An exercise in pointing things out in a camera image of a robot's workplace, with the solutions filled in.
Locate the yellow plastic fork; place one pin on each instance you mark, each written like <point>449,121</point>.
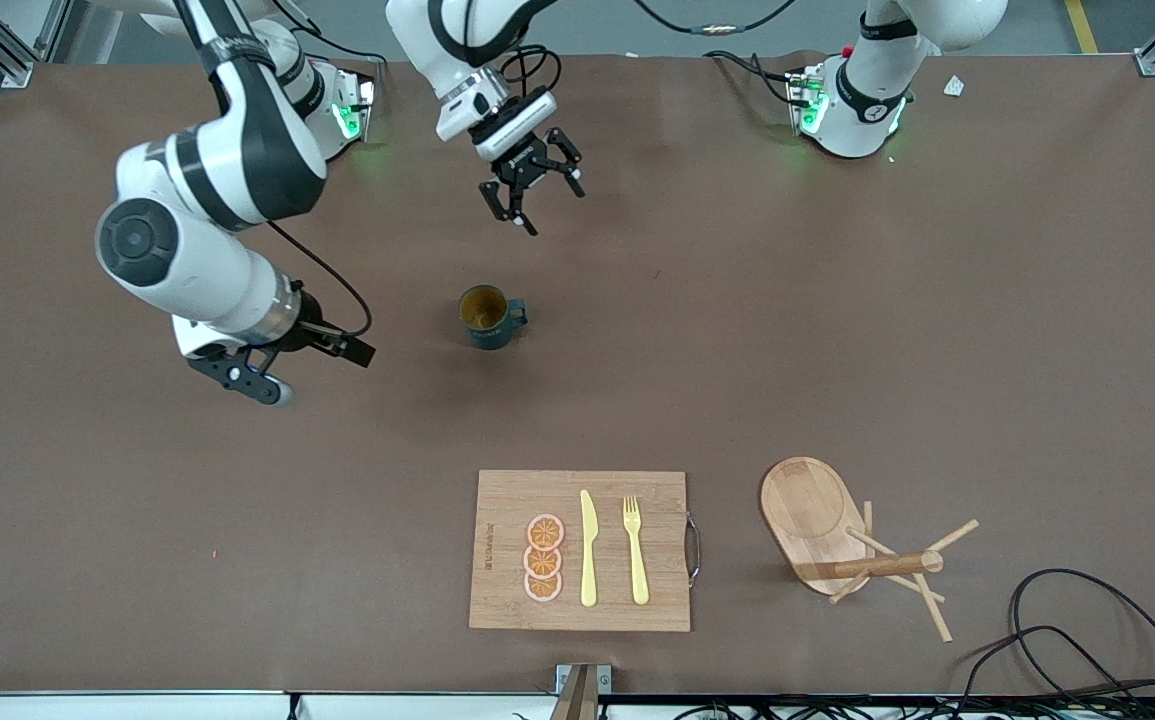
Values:
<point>638,570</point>

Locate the wooden mug tree stand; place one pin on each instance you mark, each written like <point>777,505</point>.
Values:
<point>807,510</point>

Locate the yellow plastic knife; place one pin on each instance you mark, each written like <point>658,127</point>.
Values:
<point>588,560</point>

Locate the brown table cover sheet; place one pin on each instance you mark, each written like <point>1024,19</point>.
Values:
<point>837,350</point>

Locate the dark teal ribbed cup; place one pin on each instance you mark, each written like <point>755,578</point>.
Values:
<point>489,337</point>

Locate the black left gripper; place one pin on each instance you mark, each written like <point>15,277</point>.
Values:
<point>525,167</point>

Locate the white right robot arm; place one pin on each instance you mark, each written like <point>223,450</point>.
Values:
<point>197,280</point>

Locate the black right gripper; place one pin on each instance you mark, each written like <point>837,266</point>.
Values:
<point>314,333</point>

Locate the small white paper scrap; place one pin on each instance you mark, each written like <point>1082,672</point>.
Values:
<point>954,86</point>

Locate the orange slice toy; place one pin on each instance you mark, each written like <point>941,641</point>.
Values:
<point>545,532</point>
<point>542,588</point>
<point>542,562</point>

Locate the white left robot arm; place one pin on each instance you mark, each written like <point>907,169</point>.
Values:
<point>857,110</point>

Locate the metal table edge bracket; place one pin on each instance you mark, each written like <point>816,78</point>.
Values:
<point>582,690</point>

